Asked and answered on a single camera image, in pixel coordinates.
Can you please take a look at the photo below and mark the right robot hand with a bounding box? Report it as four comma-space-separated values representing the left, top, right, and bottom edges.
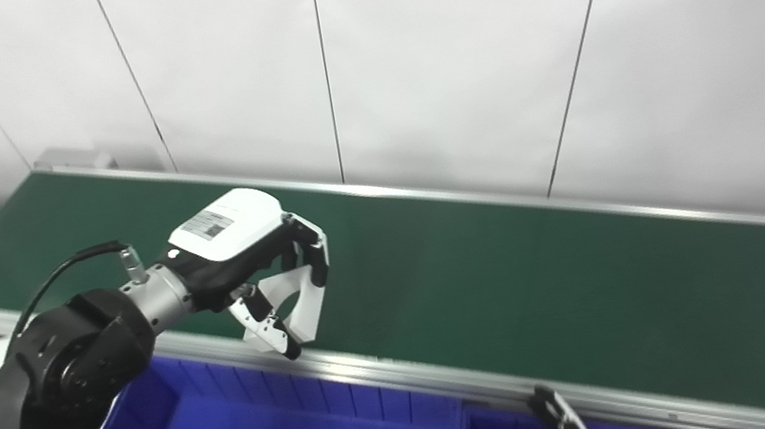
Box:
524, 378, 598, 429

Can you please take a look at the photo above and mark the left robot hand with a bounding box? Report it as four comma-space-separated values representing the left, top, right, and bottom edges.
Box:
151, 175, 346, 379

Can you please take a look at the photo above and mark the white square part with hole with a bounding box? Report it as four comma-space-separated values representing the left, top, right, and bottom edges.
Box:
256, 259, 339, 349

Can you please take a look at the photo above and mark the green conveyor belt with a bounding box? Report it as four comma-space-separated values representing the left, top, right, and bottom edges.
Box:
0, 48, 765, 429

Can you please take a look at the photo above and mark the grey conveyor motor housing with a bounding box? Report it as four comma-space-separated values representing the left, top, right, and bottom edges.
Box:
32, 138, 119, 183

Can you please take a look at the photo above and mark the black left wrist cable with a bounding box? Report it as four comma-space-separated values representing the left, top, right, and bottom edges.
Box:
0, 236, 156, 339

